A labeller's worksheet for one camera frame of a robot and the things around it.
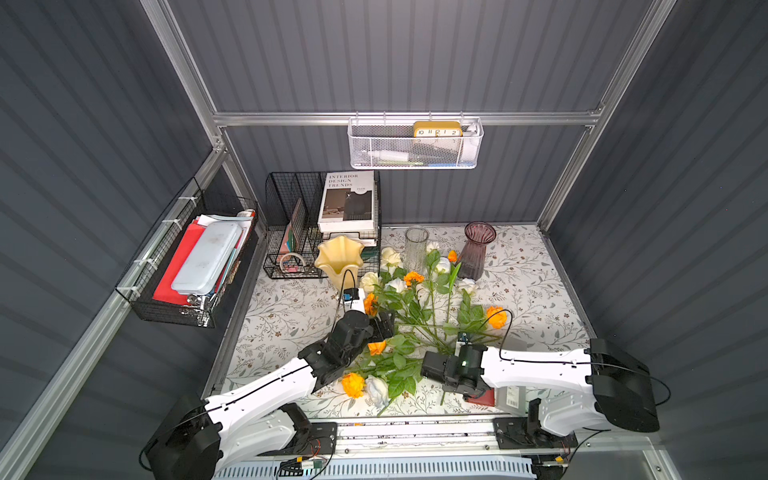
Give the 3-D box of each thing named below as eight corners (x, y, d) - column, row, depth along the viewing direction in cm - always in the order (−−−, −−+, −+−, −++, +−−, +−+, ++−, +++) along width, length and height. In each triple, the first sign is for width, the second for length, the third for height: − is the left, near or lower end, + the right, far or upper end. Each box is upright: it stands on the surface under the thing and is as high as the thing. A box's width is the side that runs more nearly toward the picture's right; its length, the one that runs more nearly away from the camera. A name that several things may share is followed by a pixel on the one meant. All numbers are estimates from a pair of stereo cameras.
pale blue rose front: (365, 406, 79) (364, 402, 76) (366, 379, 83) (365, 374, 80) (388, 406, 79) (388, 402, 76) (388, 379, 83) (388, 374, 80)
